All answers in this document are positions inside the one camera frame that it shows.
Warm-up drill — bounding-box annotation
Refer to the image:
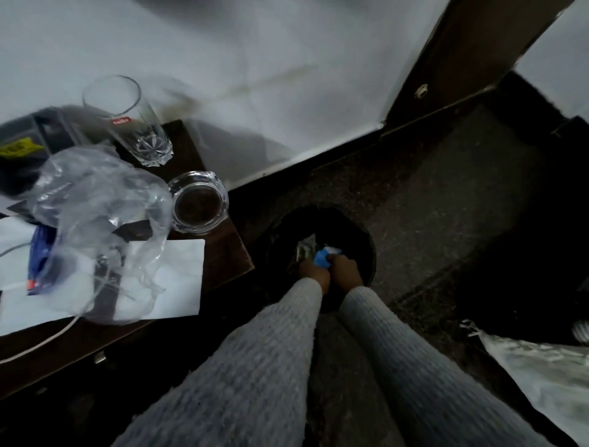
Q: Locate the person's right hand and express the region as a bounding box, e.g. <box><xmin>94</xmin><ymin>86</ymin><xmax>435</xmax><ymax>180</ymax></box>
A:
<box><xmin>328</xmin><ymin>255</ymin><xmax>364</xmax><ymax>293</ymax></box>

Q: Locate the dark wooden side table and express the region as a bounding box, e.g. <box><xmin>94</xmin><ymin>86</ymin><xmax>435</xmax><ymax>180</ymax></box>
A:
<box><xmin>0</xmin><ymin>120</ymin><xmax>256</xmax><ymax>400</ymax></box>

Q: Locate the person's left hand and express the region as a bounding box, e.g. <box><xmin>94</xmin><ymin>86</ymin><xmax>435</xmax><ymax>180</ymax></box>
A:
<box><xmin>298</xmin><ymin>260</ymin><xmax>331</xmax><ymax>295</ymax></box>

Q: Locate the clear glass ashtray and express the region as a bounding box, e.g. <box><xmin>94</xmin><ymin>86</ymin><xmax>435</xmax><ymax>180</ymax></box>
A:
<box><xmin>167</xmin><ymin>171</ymin><xmax>229</xmax><ymax>235</ymax></box>

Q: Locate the clear crumpled plastic bag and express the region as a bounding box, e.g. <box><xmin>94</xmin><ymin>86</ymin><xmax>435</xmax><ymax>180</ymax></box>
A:
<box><xmin>27</xmin><ymin>146</ymin><xmax>175</xmax><ymax>326</ymax></box>

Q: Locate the white cable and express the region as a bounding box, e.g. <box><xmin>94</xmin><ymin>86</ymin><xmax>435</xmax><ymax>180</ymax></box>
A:
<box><xmin>0</xmin><ymin>243</ymin><xmax>116</xmax><ymax>365</ymax></box>

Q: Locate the white paper sheet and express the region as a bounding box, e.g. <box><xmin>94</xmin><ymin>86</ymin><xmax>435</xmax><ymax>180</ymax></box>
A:
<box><xmin>0</xmin><ymin>216</ymin><xmax>206</xmax><ymax>337</ymax></box>

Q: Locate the blue plastic wrapper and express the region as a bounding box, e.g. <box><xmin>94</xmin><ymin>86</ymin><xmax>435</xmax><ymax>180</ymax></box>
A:
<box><xmin>314</xmin><ymin>248</ymin><xmax>342</xmax><ymax>269</ymax></box>

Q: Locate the green crumpled wrapper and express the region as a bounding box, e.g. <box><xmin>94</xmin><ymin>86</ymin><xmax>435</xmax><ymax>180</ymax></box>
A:
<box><xmin>296</xmin><ymin>235</ymin><xmax>319</xmax><ymax>264</ymax></box>

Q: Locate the black tray with yellow label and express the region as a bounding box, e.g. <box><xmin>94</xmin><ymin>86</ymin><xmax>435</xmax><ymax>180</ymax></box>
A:
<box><xmin>0</xmin><ymin>107</ymin><xmax>88</xmax><ymax>203</ymax></box>

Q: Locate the person's right forearm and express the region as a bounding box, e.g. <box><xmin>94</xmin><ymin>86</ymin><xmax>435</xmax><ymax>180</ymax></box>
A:
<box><xmin>340</xmin><ymin>286</ymin><xmax>555</xmax><ymax>447</ymax></box>

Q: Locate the person's left forearm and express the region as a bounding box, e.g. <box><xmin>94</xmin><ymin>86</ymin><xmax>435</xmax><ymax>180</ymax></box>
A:
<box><xmin>112</xmin><ymin>277</ymin><xmax>323</xmax><ymax>447</ymax></box>

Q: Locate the tall clear drinking glass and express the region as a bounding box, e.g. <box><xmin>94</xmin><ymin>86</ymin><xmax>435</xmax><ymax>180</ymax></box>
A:
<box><xmin>82</xmin><ymin>75</ymin><xmax>174</xmax><ymax>168</ymax></box>

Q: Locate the black round waste bin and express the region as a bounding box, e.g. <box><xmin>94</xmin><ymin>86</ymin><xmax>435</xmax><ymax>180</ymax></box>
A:
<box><xmin>266</xmin><ymin>205</ymin><xmax>377</xmax><ymax>315</ymax></box>

